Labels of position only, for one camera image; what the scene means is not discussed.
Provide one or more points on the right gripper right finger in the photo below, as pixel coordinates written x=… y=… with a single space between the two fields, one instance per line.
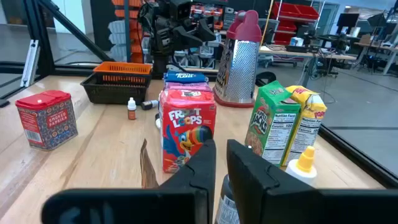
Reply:
x=280 y=199

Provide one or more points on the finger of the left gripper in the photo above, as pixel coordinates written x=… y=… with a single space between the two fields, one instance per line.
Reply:
x=186 y=37
x=207 y=29

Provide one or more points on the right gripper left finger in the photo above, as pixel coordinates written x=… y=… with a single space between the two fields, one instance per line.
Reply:
x=186 y=199

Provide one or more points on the blue Frosted Flakes box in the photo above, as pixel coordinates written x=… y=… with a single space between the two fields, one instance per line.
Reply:
x=185 y=76

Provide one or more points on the black bottle white label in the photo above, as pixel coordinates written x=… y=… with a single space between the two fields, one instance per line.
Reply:
x=225 y=208

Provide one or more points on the red Froot Loops box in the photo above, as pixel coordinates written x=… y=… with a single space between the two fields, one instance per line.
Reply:
x=186 y=124

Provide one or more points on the green Apple Jacks box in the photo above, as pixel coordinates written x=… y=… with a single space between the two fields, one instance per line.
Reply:
x=270 y=124

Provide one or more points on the dropper bottle brown label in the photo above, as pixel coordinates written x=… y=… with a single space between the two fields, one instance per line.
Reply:
x=147 y=105

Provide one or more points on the yellow Corn Pops box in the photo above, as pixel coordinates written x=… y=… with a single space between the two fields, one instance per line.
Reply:
x=306 y=124

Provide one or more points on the dropper bottle orange liquid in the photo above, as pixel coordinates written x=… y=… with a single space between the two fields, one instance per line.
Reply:
x=132 y=112

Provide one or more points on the smoked paprika tin red lid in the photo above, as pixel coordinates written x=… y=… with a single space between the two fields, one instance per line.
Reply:
x=46 y=121

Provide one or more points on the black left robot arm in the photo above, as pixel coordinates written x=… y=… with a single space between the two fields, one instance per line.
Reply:
x=160 y=63

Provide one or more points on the brown flat packet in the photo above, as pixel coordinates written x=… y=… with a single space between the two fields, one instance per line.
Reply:
x=147 y=171

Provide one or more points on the shelf with orange bins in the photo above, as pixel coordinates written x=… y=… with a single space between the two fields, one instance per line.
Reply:
x=135 y=46

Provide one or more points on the black table-edge clamp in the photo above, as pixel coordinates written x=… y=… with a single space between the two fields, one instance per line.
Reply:
x=267 y=77
x=3 y=103

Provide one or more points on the shelf with red bins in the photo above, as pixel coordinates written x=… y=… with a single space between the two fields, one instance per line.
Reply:
x=295 y=12

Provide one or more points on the black plastic basket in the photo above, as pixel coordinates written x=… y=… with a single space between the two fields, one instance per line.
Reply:
x=115 y=93

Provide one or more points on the wooden workbench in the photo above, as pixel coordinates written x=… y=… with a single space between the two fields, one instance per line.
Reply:
x=295 y=53

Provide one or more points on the black computer monitor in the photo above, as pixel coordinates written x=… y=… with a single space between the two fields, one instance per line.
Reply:
x=347 y=20

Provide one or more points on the silver aluminium extrusion bar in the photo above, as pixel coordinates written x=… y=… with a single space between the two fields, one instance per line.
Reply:
x=30 y=62

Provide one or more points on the black table frame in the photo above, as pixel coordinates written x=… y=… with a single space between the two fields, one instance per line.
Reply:
x=357 y=155

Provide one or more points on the black frame strut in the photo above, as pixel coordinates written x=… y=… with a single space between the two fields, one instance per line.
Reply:
x=40 y=31

